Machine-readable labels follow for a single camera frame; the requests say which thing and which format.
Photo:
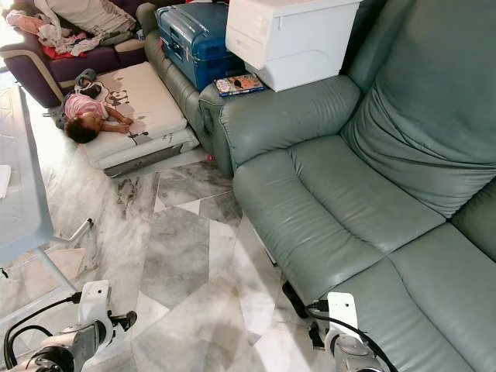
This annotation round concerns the black sofa foot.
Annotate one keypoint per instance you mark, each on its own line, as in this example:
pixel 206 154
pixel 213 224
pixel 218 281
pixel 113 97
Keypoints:
pixel 294 299

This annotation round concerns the blue hard suitcase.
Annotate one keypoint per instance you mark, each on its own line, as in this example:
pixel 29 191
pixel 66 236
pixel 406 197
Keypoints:
pixel 194 43

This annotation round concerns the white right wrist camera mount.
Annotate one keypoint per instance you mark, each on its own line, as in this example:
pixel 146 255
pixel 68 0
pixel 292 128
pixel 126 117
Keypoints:
pixel 342 312

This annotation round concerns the white folding mattress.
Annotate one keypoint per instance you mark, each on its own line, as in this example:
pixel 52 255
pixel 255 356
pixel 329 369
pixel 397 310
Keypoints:
pixel 151 101

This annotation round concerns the purple sofa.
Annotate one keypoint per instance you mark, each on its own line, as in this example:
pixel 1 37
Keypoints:
pixel 74 68

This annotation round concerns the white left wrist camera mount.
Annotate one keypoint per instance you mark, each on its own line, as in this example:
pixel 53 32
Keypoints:
pixel 94 301

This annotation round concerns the white plastic storage box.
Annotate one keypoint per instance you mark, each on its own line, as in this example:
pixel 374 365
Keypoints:
pixel 294 39

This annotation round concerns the pink and white clothes pile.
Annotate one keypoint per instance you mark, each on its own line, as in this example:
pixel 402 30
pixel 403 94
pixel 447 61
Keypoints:
pixel 58 35

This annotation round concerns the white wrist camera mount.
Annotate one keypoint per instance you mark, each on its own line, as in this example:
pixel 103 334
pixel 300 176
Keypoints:
pixel 94 301
pixel 342 312

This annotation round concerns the glass table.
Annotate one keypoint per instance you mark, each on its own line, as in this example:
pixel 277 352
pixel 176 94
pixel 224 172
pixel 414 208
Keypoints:
pixel 19 170

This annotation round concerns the white paper sheet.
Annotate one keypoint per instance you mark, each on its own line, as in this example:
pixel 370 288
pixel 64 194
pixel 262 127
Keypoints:
pixel 5 180

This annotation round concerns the colourful picture book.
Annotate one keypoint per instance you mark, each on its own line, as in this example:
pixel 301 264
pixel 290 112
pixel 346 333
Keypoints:
pixel 239 84

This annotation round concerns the green leather sofa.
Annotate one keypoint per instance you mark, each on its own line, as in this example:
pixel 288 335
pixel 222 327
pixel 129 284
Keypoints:
pixel 349 194

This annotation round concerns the sleeping baby in pink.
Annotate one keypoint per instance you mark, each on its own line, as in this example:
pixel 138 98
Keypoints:
pixel 85 116

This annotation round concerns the grey pillow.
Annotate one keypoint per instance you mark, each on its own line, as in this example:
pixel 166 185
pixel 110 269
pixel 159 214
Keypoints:
pixel 89 14

